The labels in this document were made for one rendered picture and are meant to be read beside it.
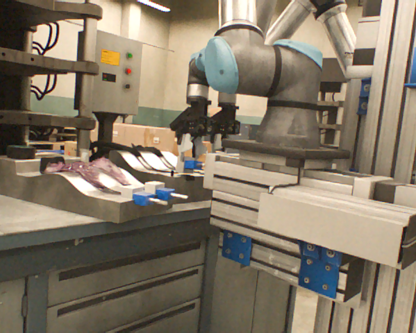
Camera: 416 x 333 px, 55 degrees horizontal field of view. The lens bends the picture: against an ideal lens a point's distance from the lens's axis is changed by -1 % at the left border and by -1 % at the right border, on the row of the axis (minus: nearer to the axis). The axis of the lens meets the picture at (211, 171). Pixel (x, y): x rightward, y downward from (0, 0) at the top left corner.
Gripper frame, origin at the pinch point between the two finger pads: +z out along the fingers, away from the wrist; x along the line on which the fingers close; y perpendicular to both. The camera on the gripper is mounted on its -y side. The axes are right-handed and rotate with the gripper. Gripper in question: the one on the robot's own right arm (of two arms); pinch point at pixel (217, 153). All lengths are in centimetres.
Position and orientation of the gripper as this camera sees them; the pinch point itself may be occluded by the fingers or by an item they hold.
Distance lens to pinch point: 162.3
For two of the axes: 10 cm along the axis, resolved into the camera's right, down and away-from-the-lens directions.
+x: 6.8, -0.2, 7.4
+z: -0.9, 9.9, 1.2
